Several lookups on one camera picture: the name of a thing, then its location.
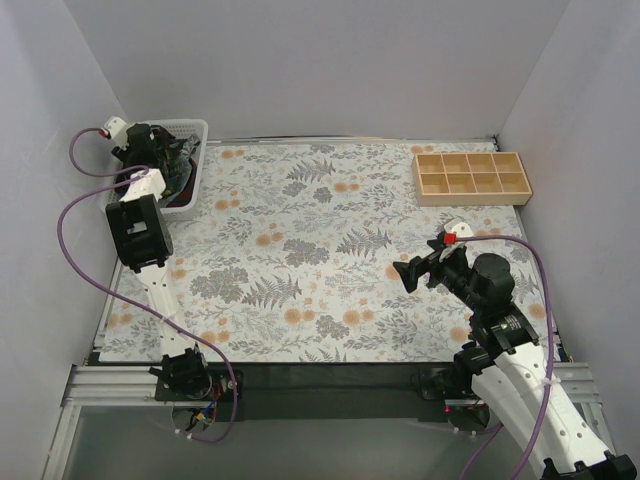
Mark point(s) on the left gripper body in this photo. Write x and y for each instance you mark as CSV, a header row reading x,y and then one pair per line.
x,y
151,145

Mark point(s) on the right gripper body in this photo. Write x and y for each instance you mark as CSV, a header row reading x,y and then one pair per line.
x,y
428,267

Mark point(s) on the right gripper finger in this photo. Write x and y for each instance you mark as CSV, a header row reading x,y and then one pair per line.
x,y
437,246
410,273

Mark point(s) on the dark red patterned tie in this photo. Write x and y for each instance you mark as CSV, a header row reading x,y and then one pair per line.
x,y
184,197

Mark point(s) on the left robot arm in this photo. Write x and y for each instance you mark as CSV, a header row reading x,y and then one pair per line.
x,y
144,245

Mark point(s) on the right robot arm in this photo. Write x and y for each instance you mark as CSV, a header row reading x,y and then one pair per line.
x,y
506,366

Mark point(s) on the white plastic basket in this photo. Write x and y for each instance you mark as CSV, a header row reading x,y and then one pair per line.
x,y
181,128

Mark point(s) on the silver blue patterned tie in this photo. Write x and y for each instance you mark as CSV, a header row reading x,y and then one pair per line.
x,y
189,149

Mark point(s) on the wooden compartment box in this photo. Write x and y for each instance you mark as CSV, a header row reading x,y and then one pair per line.
x,y
470,179

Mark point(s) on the floral table mat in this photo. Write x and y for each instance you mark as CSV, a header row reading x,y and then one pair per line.
x,y
290,255

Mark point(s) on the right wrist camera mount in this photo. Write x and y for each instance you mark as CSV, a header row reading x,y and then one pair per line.
x,y
455,232

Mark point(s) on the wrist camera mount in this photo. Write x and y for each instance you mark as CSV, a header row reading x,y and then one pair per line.
x,y
115,129
455,232

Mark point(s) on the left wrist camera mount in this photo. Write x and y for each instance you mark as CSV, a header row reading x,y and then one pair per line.
x,y
115,129

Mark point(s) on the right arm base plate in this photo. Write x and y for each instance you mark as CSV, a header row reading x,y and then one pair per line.
x,y
441,383

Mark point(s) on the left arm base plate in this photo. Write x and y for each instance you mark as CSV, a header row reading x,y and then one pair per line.
x,y
216,383

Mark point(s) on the aluminium frame rail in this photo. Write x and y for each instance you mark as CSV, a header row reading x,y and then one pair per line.
x,y
296,421

